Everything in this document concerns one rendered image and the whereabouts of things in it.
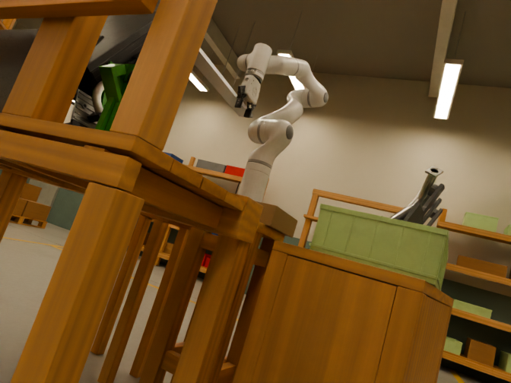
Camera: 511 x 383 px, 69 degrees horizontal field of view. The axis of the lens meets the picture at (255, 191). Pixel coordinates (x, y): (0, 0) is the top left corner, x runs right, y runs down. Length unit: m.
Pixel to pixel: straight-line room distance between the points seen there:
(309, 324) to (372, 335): 0.20
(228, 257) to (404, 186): 5.69
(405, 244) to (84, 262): 0.92
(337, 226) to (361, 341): 0.38
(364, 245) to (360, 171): 5.67
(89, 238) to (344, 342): 0.79
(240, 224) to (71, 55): 0.71
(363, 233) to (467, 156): 5.84
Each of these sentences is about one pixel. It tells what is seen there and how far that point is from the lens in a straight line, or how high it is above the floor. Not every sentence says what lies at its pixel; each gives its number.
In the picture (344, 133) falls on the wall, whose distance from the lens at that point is 7.23.
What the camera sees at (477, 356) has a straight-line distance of 6.13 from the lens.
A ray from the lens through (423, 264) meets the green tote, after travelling 1.25.
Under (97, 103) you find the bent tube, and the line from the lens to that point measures 1.50.
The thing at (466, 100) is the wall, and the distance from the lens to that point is 7.46.
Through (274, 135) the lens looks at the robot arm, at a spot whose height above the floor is 1.26.
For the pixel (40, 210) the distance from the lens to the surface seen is 8.21.
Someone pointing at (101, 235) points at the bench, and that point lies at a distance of 0.82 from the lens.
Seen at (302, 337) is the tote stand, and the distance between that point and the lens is 1.28.
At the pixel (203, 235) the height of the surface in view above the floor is 0.73.
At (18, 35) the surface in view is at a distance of 1.68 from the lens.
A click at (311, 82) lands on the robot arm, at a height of 1.65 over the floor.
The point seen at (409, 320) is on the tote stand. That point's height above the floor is 0.67.
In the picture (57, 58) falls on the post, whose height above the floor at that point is 1.06.
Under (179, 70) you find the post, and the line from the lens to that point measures 0.92.
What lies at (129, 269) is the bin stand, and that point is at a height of 0.45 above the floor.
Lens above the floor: 0.71
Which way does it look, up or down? 10 degrees up
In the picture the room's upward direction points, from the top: 17 degrees clockwise
